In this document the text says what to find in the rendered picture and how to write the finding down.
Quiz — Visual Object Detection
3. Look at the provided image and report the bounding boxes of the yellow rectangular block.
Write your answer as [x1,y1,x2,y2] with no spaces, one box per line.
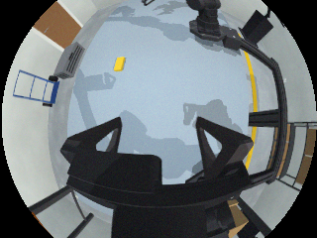
[114,57,125,71]

